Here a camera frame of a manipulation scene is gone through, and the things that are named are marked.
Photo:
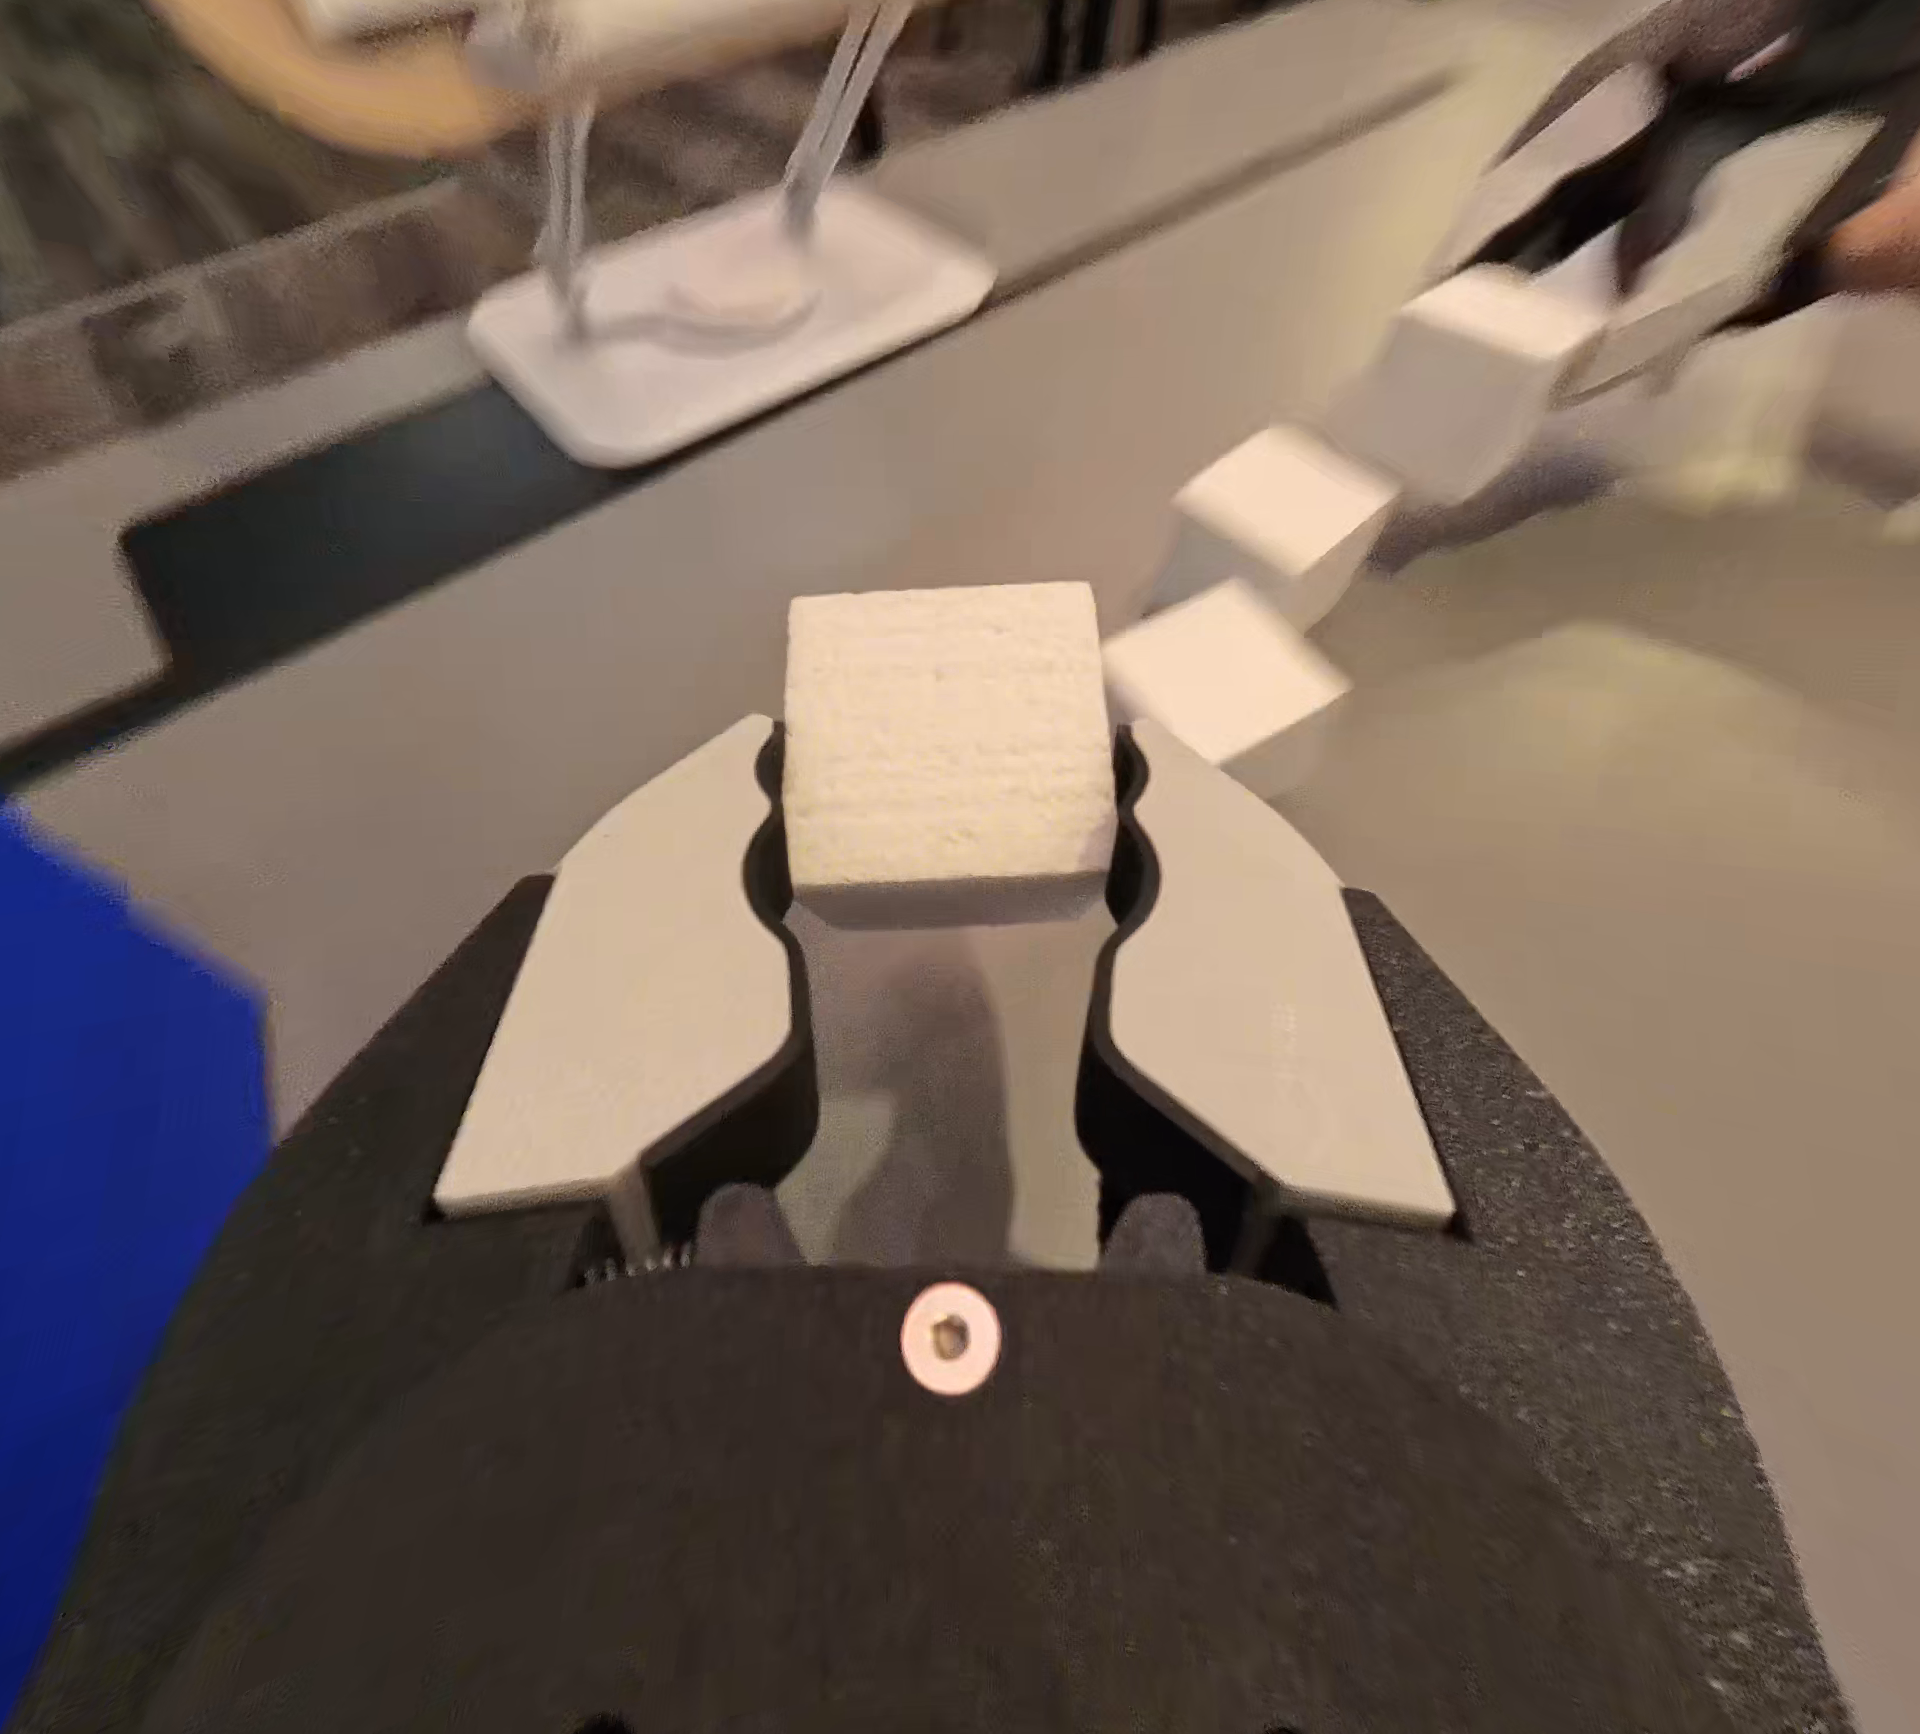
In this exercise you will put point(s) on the person's right hand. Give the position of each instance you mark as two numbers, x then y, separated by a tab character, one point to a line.
1883	249

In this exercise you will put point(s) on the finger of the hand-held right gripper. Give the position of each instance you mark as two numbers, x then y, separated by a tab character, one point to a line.
1741	249
1560	166

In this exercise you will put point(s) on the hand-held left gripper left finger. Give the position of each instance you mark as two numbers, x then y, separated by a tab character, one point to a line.
631	1015

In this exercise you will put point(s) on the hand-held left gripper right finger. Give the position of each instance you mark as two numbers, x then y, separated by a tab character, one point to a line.
1274	1015

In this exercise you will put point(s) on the wooden board document stand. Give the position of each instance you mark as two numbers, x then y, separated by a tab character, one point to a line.
720	324

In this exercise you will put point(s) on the blue plastic bin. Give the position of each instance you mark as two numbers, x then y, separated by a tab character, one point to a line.
120	1164

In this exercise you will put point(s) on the white foam cube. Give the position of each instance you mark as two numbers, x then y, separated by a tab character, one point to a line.
945	728
1223	684
1479	376
1283	519

